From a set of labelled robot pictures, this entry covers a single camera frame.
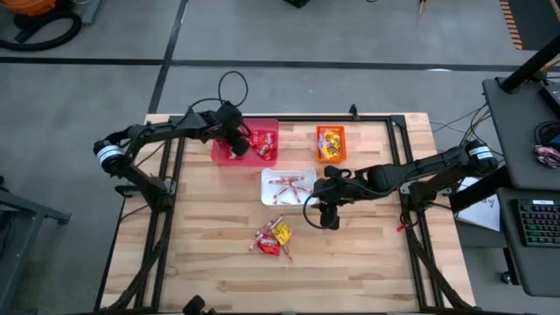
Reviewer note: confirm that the small red clip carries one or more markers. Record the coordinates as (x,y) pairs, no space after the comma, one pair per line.
(401,227)

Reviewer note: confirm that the dark grey desk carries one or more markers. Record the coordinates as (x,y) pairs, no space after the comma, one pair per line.
(516,131)
(534,262)

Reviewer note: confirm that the pink translucent plastic bin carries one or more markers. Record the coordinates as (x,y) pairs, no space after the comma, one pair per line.
(271,127)

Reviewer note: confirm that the grey metal bracket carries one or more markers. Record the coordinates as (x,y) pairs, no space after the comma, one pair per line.
(404,187)

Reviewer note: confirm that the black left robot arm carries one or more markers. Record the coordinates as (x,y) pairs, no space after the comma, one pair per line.
(175,128)

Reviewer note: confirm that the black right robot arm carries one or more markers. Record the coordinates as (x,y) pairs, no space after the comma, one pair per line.
(437,163)

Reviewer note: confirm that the black aluminium table frame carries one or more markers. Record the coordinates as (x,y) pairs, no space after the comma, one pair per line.
(302,118)

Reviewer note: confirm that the black floor mat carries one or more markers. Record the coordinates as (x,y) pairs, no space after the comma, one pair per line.
(538,22)

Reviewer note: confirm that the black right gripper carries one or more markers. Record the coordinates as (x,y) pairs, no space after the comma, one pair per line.
(345,188)

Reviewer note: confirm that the white paper sheet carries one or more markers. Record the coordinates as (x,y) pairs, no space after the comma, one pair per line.
(481,214)

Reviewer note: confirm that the grey metal stand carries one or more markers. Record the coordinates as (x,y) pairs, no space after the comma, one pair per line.
(35,209)

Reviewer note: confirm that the black caster wheel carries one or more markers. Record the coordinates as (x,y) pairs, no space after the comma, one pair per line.
(506,277)

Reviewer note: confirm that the colourful candy bag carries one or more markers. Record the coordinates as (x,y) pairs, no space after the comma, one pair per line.
(547,156)

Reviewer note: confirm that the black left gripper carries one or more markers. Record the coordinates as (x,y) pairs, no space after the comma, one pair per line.
(229,120)

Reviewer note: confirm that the orange vacuum cleaner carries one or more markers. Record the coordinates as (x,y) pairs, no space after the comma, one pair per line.
(26,5)

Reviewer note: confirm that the black backlit keyboard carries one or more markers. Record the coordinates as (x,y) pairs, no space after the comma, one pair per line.
(540,223)

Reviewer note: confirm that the white plastic bin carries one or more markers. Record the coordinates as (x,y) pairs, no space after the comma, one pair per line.
(313,172)

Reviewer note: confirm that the orange black striped strip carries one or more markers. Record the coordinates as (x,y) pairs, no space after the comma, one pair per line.
(511,22)

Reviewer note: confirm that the black diagonal pole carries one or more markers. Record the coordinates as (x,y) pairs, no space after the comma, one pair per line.
(529,65)

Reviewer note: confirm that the small orange mesh basket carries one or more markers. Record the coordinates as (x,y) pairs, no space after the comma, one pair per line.
(331,128)

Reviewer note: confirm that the black laptop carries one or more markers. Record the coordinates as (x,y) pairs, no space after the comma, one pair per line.
(552,98)

